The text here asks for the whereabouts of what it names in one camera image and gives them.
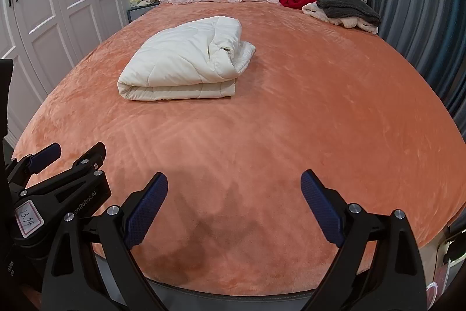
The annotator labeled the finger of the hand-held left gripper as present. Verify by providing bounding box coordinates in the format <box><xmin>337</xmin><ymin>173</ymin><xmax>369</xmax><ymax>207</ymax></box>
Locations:
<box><xmin>71</xmin><ymin>141</ymin><xmax>107</xmax><ymax>173</ymax></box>
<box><xmin>5</xmin><ymin>143</ymin><xmax>61</xmax><ymax>188</ymax></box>

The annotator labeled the pink object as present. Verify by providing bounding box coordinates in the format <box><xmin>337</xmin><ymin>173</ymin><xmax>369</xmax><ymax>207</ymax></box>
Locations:
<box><xmin>426</xmin><ymin>260</ymin><xmax>450</xmax><ymax>304</ymax></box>

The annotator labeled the orange plush bed blanket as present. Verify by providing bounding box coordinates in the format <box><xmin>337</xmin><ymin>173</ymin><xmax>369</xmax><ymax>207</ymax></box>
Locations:
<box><xmin>11</xmin><ymin>1</ymin><xmax>460</xmax><ymax>297</ymax></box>

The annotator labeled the cream quilted jacket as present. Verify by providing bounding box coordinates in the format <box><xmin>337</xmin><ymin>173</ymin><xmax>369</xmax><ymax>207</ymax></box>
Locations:
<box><xmin>117</xmin><ymin>15</ymin><xmax>256</xmax><ymax>101</ymax></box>

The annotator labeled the grey knitted garment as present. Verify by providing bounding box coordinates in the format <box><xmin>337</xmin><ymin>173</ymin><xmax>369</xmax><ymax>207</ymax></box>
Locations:
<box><xmin>316</xmin><ymin>0</ymin><xmax>382</xmax><ymax>27</ymax></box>

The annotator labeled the white panelled wardrobe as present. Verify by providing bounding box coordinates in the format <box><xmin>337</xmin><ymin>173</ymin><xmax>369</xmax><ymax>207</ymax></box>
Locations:
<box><xmin>0</xmin><ymin>0</ymin><xmax>137</xmax><ymax>144</ymax></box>

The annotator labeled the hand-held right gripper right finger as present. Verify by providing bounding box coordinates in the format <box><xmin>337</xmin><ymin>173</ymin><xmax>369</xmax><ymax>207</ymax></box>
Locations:
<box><xmin>300</xmin><ymin>169</ymin><xmax>427</xmax><ymax>311</ymax></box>

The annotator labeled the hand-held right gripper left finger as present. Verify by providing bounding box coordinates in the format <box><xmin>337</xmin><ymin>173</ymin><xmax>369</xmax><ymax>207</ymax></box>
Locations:
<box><xmin>41</xmin><ymin>171</ymin><xmax>172</xmax><ymax>311</ymax></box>

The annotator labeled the cream fluffy garment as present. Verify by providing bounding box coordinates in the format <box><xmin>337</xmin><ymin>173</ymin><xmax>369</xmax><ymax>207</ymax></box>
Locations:
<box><xmin>302</xmin><ymin>2</ymin><xmax>379</xmax><ymax>35</ymax></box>

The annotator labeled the grey-blue curtain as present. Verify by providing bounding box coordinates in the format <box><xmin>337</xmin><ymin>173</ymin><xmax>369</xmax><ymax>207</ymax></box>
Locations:
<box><xmin>368</xmin><ymin>0</ymin><xmax>466</xmax><ymax>137</ymax></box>

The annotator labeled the grey nightstand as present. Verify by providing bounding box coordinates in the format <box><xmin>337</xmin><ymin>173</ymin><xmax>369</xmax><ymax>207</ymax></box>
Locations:
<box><xmin>126</xmin><ymin>3</ymin><xmax>161</xmax><ymax>23</ymax></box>

